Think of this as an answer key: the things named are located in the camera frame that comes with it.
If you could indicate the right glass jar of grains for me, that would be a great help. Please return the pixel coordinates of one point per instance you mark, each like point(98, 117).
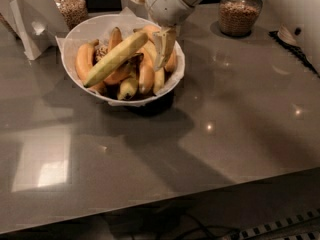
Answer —
point(236, 18)

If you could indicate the long pale yellow banana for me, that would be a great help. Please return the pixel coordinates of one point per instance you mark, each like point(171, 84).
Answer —
point(159, 74)

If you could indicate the glass jar of grains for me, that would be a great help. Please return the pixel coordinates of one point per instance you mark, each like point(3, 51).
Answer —
point(236, 18)
point(74, 12)

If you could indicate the left white folded sign stand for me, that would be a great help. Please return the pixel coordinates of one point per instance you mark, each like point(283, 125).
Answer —
point(36, 22)

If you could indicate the white paper bowl liner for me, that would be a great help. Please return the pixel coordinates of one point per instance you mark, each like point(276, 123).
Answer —
point(69, 47)

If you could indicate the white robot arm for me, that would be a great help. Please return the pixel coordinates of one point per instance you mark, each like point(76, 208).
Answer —
point(300, 17)

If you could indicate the black white striped floor strip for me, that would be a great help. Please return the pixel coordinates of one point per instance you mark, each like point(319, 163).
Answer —
point(302, 226)

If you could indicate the white folded sign stand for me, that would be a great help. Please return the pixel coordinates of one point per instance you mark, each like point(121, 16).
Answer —
point(36, 22)
point(138, 9)

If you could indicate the small green-yellow bottom banana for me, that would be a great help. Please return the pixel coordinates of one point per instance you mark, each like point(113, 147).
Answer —
point(128, 87)

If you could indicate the white bowl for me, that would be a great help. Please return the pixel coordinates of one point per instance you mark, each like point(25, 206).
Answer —
point(100, 25)

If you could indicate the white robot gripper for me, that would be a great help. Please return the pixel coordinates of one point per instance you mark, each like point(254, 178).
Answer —
point(164, 4)

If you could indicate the long green-yellow banana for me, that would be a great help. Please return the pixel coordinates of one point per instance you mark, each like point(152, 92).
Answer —
point(115, 58)

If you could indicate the centre white folded sign stand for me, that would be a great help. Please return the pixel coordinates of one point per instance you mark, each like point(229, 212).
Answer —
point(138, 9)

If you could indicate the middle orange-yellow banana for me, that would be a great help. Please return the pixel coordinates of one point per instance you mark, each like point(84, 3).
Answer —
point(146, 73)

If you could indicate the brown-spotted banana under green one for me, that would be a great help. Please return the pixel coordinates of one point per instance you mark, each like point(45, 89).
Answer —
point(125, 70)

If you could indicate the left glass jar of grains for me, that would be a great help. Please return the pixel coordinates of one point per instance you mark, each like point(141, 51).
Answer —
point(74, 12)

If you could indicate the black brush-like object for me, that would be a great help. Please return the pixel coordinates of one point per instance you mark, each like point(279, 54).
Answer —
point(285, 39)

